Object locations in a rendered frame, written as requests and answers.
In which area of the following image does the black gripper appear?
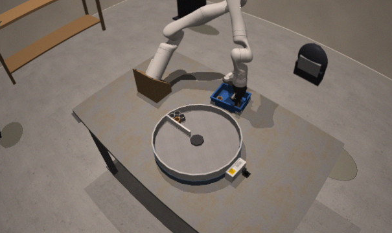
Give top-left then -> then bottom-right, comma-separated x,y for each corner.
230,85 -> 247,106

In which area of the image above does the blue crate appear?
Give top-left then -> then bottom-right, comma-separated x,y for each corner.
211,83 -> 251,115

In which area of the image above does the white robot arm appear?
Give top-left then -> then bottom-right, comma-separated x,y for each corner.
146,0 -> 253,87

